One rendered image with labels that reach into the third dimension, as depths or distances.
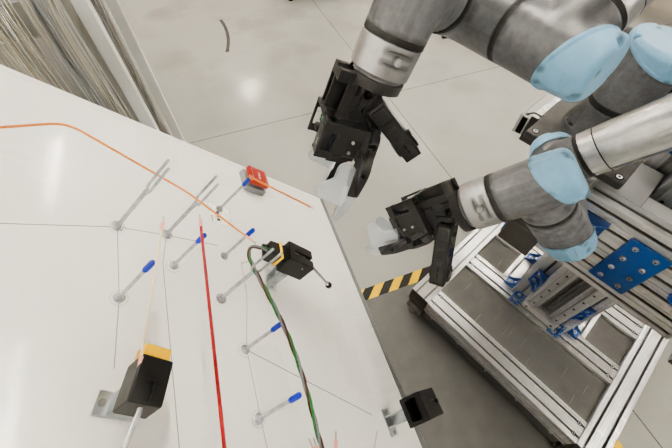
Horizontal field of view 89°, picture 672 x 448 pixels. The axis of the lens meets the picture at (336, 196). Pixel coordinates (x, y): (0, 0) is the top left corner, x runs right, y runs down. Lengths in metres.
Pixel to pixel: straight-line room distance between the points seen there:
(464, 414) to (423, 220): 1.32
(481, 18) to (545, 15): 0.06
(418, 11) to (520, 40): 0.11
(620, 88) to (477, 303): 1.10
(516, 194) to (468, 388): 1.39
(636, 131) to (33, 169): 0.83
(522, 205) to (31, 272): 0.60
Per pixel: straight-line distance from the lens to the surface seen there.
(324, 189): 0.47
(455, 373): 1.82
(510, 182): 0.52
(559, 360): 1.78
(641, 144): 0.65
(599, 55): 0.42
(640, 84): 0.89
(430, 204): 0.57
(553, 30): 0.43
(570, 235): 0.59
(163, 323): 0.54
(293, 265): 0.63
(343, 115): 0.44
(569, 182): 0.51
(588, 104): 0.95
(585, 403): 1.78
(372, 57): 0.41
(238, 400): 0.56
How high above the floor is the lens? 1.71
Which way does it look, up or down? 53 degrees down
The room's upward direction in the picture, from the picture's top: straight up
